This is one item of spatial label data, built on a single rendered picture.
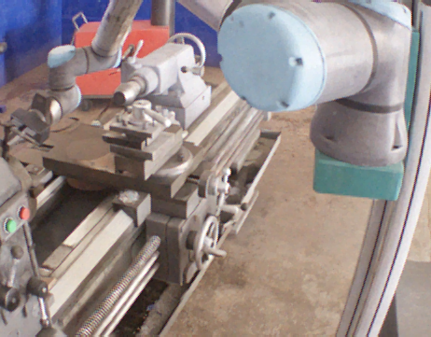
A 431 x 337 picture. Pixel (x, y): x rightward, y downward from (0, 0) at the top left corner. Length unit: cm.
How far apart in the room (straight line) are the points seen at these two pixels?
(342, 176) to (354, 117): 10
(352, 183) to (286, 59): 29
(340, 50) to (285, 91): 10
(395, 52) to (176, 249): 131
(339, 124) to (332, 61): 19
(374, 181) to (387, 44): 23
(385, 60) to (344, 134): 15
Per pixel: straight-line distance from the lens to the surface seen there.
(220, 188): 194
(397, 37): 82
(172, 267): 198
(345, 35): 72
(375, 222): 142
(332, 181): 86
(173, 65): 242
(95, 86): 487
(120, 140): 179
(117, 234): 178
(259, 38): 68
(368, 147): 84
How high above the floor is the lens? 185
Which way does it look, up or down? 27 degrees down
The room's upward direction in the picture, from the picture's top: 2 degrees clockwise
